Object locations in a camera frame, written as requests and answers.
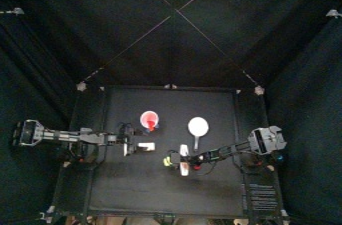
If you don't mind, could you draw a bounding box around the white ladle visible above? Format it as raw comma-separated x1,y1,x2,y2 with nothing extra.
188,116,212,152

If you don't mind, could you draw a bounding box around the red plastic cup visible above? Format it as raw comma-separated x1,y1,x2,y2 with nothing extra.
139,110,162,133

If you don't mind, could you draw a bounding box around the metal cloth clamp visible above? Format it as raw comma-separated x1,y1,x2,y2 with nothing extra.
325,8,342,19
0,7,26,16

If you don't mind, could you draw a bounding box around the white sushi roll toy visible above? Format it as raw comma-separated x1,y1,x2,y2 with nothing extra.
137,141,158,153

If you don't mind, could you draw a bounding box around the thin crossing cord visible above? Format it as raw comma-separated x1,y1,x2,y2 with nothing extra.
123,0,260,87
82,0,238,83

